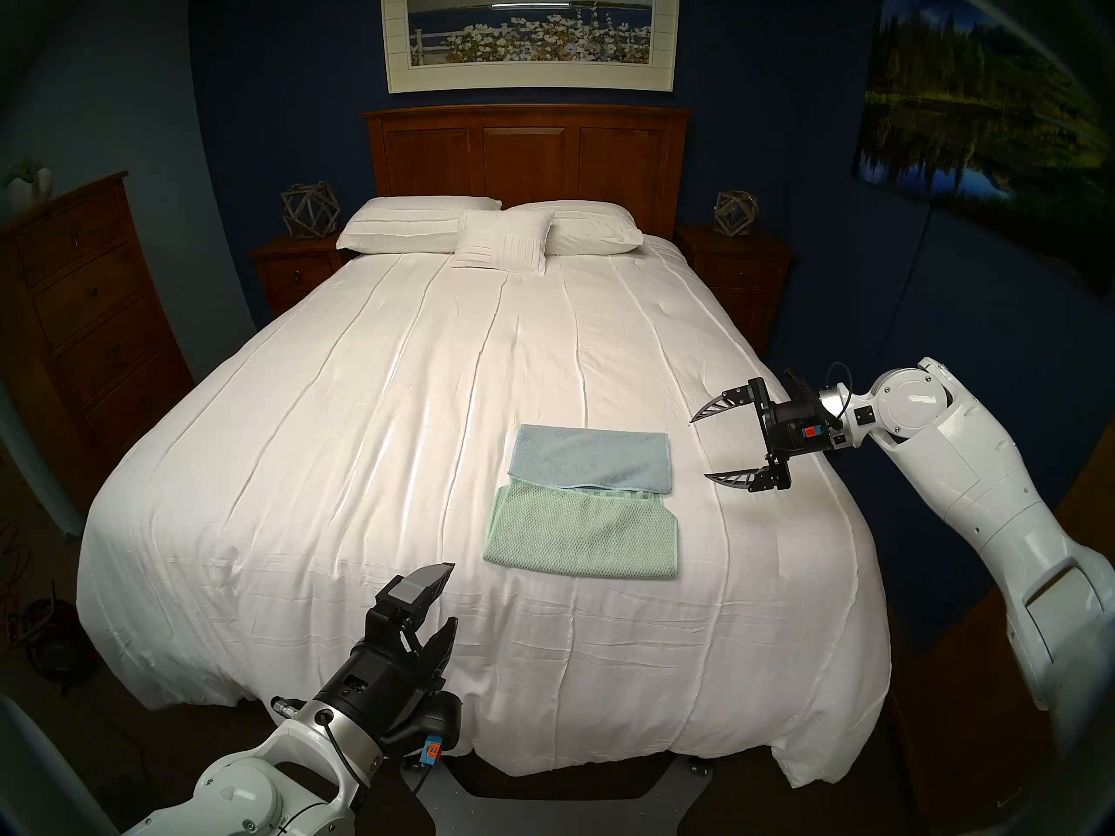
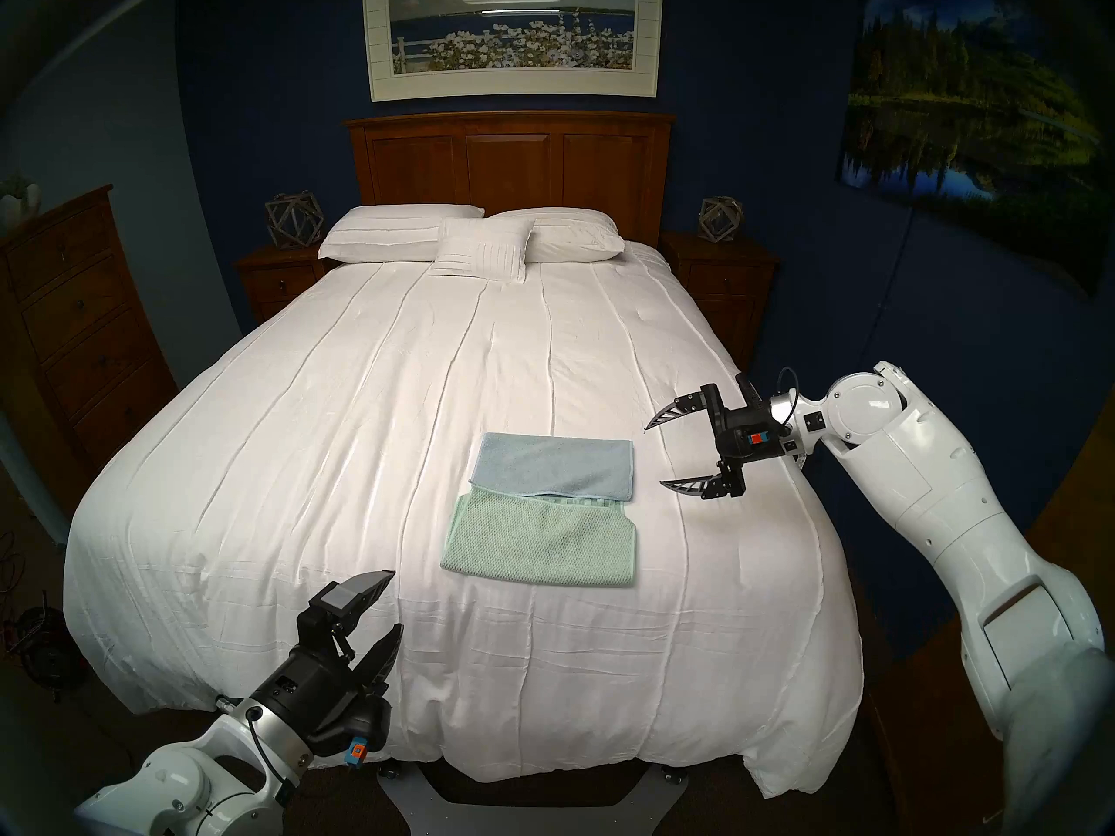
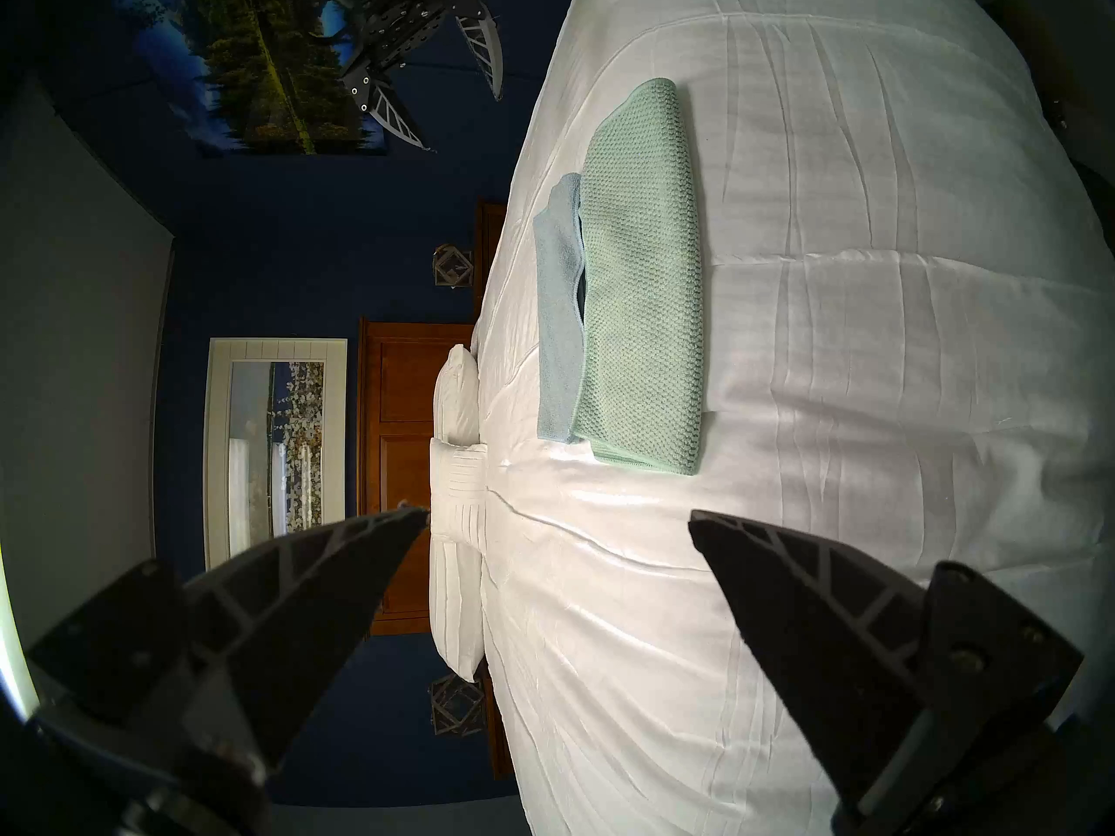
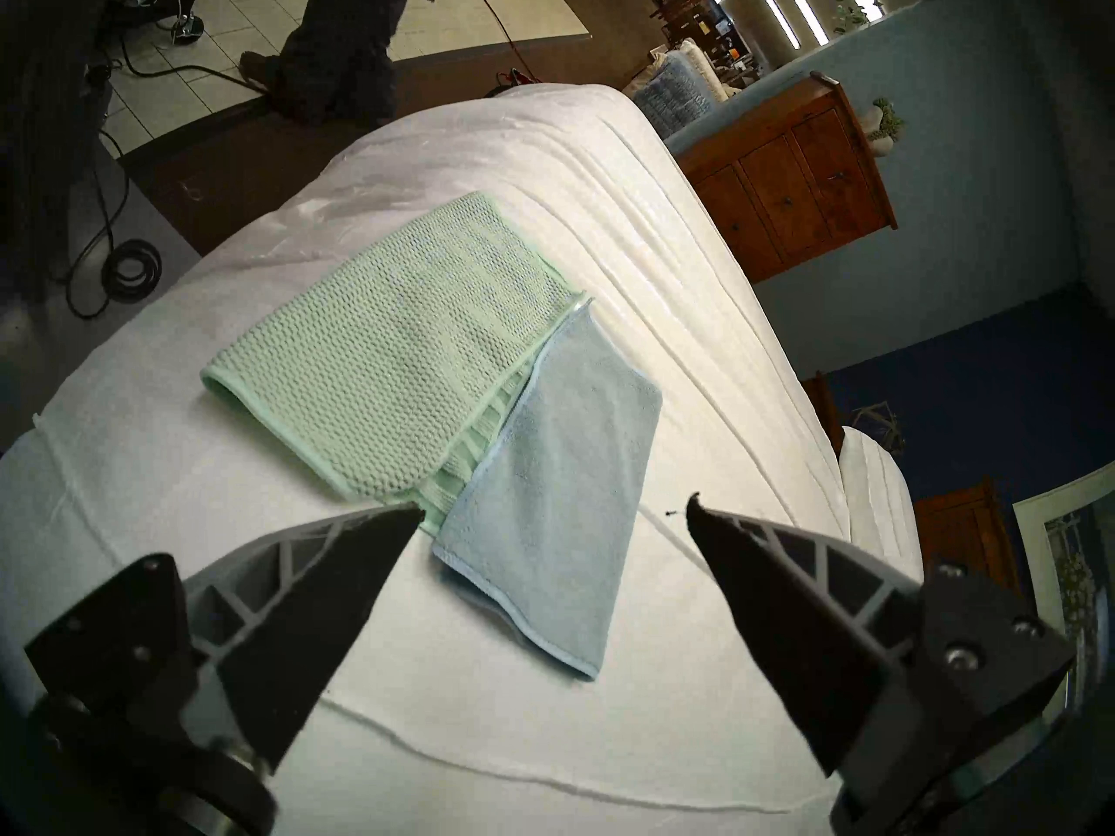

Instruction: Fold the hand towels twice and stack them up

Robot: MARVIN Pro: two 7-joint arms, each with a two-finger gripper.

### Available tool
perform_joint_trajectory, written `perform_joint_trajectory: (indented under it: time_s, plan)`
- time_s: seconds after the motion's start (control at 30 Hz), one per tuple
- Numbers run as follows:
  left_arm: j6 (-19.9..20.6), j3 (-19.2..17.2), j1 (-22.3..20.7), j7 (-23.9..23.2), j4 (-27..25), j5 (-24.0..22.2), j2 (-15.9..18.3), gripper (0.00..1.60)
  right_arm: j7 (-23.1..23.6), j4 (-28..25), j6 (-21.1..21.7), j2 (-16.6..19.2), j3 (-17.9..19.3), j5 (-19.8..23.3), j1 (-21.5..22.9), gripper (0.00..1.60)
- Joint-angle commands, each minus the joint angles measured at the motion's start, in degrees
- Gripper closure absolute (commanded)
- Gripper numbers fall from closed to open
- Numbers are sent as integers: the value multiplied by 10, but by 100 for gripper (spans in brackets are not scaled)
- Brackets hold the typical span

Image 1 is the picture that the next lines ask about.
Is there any mint green hand towel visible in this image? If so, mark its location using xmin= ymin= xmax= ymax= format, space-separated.
xmin=482 ymin=482 xmax=680 ymax=581

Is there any brown wooden dresser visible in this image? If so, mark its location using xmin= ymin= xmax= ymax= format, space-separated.
xmin=0 ymin=171 xmax=196 ymax=513

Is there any forest lake poster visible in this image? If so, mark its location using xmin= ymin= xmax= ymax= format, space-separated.
xmin=852 ymin=0 xmax=1115 ymax=291

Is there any framed flower seascape picture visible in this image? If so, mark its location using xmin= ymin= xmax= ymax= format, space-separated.
xmin=380 ymin=0 xmax=682 ymax=94

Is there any long white pillow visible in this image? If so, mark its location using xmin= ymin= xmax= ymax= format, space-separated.
xmin=336 ymin=196 xmax=503 ymax=255
xmin=503 ymin=200 xmax=645 ymax=257

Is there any white bed comforter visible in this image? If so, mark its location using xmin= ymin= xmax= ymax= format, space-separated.
xmin=76 ymin=233 xmax=891 ymax=789

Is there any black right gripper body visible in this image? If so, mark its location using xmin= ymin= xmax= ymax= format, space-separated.
xmin=753 ymin=371 xmax=827 ymax=494

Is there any small potted plant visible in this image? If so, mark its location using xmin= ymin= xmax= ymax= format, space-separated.
xmin=3 ymin=158 xmax=55 ymax=215

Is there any large geometric wire ornament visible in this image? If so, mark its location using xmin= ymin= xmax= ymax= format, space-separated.
xmin=280 ymin=181 xmax=341 ymax=240

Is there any light blue hand towel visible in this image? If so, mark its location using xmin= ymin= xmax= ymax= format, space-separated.
xmin=507 ymin=423 xmax=673 ymax=496

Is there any small square white pillow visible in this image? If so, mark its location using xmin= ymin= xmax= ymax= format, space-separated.
xmin=450 ymin=210 xmax=556 ymax=275

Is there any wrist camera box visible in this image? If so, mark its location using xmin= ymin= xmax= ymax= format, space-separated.
xmin=782 ymin=408 xmax=835 ymax=455
xmin=385 ymin=688 xmax=463 ymax=767

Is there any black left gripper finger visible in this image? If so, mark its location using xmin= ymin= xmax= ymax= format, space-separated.
xmin=422 ymin=617 xmax=459 ymax=689

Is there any thin black wall cable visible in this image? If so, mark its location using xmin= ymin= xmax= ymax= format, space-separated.
xmin=878 ymin=203 xmax=931 ymax=356

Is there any brown wooden nightstand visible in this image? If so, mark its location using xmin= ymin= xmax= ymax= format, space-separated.
xmin=675 ymin=225 xmax=795 ymax=356
xmin=249 ymin=233 xmax=354 ymax=319

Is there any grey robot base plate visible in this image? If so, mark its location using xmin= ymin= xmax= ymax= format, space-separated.
xmin=401 ymin=752 xmax=715 ymax=836

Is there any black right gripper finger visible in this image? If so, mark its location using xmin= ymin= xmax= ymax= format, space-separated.
xmin=704 ymin=464 xmax=778 ymax=494
xmin=690 ymin=378 xmax=767 ymax=424

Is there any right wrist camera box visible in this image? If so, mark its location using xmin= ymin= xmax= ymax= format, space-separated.
xmin=782 ymin=408 xmax=835 ymax=455

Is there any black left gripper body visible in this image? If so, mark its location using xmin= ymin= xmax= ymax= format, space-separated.
xmin=318 ymin=610 xmax=436 ymax=739

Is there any small geometric wire ornament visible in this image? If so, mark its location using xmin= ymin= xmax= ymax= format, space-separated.
xmin=713 ymin=190 xmax=760 ymax=237

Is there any black floor device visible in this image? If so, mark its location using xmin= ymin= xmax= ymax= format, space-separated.
xmin=17 ymin=595 xmax=101 ymax=691

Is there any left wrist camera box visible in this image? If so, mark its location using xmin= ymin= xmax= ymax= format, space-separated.
xmin=385 ymin=688 xmax=463 ymax=767

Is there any left gripper finger with grey pad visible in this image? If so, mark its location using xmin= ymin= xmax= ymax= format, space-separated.
xmin=386 ymin=563 xmax=456 ymax=628

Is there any brown wooden headboard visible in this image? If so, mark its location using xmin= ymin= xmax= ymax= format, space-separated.
xmin=362 ymin=104 xmax=693 ymax=241

